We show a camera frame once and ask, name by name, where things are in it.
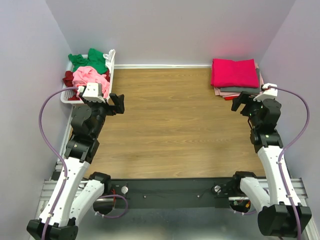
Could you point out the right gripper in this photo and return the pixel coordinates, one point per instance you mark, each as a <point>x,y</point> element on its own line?
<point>244,98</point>

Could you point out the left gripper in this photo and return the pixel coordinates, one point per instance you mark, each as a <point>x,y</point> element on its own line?
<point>113,109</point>

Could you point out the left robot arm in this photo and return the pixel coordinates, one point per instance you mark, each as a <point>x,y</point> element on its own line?
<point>66,208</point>

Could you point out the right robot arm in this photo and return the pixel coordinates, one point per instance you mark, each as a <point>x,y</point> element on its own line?
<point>280,211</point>

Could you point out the folded red t shirt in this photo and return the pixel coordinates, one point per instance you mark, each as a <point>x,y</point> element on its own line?
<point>230,97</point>

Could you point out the folded magenta t shirt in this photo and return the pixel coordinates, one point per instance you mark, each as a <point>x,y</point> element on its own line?
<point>230,73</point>

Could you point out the folded light pink t shirt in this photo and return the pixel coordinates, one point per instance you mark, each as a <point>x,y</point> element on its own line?
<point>222,94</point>

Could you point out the white garment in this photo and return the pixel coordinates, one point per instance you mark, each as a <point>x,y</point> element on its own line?
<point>109,59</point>

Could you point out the green t shirt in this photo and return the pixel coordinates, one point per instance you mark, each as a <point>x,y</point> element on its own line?
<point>94,59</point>

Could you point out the white plastic basket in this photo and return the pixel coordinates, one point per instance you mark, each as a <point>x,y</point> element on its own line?
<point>70,97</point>

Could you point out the dark red t shirt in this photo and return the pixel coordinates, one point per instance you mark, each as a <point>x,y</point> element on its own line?
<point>68,78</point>

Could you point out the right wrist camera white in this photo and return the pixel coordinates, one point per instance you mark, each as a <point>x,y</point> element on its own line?
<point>269,91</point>

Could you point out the aluminium frame rail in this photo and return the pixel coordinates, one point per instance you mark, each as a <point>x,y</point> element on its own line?
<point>117,213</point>

